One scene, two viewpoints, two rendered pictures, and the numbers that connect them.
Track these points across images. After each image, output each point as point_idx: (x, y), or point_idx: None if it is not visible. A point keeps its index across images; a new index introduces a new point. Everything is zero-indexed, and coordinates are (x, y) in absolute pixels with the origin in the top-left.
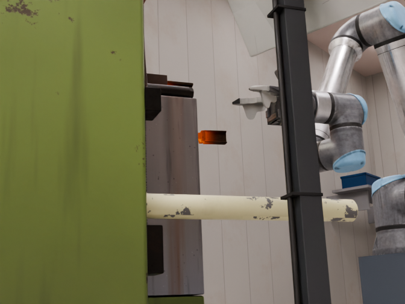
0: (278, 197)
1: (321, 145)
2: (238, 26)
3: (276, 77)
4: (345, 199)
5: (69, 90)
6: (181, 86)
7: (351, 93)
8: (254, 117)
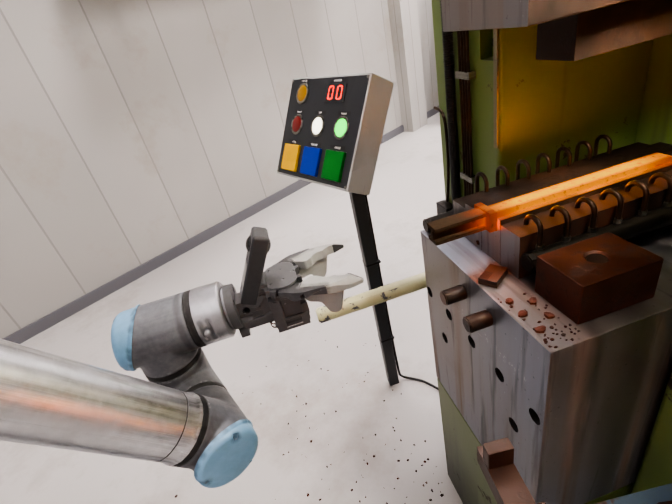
0: (371, 290)
1: (217, 380)
2: (374, 169)
3: (267, 250)
4: (321, 307)
5: None
6: (435, 215)
7: (139, 304)
8: (329, 308)
